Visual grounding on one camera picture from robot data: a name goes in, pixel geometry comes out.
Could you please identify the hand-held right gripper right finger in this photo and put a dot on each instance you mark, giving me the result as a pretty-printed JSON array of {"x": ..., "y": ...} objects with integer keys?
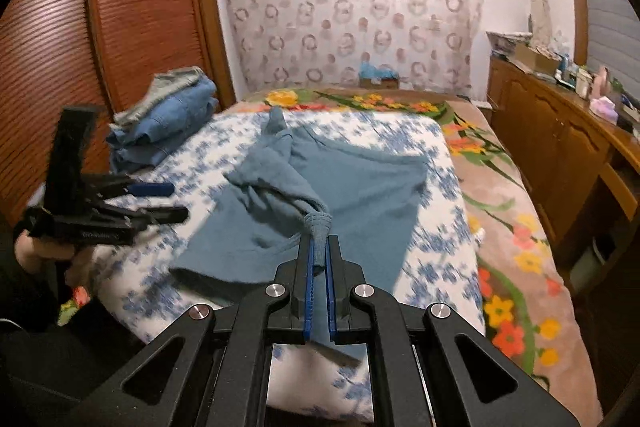
[{"x": 331, "y": 292}]

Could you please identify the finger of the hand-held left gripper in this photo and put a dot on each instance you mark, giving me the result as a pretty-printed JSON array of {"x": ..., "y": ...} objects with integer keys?
[
  {"x": 170, "y": 214},
  {"x": 155, "y": 190}
]

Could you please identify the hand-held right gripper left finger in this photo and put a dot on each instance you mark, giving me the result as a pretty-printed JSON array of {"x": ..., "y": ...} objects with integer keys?
[{"x": 306, "y": 292}]

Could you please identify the teal pants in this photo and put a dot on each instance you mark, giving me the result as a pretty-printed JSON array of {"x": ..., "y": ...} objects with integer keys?
[{"x": 350, "y": 187}]

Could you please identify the folded grey pants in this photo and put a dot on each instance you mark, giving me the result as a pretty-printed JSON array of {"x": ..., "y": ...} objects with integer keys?
[{"x": 165, "y": 89}]

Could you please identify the person's left hand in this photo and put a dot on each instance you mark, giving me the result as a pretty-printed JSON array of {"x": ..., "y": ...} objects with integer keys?
[{"x": 32, "y": 254}]

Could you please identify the folded blue denim jeans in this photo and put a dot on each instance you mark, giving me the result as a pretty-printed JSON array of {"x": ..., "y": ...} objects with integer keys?
[{"x": 150, "y": 152}]

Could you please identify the folded light blue jeans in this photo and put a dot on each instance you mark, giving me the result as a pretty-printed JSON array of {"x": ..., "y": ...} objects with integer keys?
[{"x": 175, "y": 112}]

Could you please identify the brown louvered wardrobe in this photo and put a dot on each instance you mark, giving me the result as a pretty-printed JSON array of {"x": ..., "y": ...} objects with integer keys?
[{"x": 125, "y": 7}]

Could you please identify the blue white floral bedsheet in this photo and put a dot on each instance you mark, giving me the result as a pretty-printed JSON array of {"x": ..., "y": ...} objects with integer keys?
[{"x": 400, "y": 132}]

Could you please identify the beige flowered blanket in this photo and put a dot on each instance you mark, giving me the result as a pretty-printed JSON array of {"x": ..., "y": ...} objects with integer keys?
[{"x": 505, "y": 227}]

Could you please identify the small cardboard box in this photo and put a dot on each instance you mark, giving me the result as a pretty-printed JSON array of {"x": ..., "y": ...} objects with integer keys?
[{"x": 385, "y": 83}]

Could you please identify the blue plastic bag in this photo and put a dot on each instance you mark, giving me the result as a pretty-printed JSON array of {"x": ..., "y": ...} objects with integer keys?
[{"x": 375, "y": 69}]

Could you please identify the wooden sideboard cabinet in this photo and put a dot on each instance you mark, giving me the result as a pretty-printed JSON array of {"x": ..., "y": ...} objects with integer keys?
[{"x": 550, "y": 147}]

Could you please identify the grey waste bin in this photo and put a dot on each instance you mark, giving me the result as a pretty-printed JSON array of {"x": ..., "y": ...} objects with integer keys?
[{"x": 592, "y": 264}]

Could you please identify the patterned storage box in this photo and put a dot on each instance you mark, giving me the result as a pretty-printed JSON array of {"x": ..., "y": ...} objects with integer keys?
[{"x": 507, "y": 43}]

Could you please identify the open cardboard box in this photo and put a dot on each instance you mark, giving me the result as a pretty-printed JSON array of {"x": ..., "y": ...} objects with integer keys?
[{"x": 537, "y": 59}]

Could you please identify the white jar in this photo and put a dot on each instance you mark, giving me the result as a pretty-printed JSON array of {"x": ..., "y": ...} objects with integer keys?
[{"x": 582, "y": 84}]

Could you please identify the pink tissue pack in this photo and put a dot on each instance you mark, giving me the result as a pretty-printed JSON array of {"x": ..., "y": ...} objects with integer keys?
[{"x": 604, "y": 108}]

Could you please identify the pink bottle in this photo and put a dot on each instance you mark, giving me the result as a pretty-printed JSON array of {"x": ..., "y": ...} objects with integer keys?
[{"x": 601, "y": 82}]

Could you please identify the grey window shutter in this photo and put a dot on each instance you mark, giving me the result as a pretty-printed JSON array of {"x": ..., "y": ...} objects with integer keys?
[{"x": 612, "y": 17}]

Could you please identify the circle patterned wall curtain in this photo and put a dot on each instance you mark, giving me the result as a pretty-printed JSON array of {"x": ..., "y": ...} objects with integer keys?
[{"x": 350, "y": 7}]

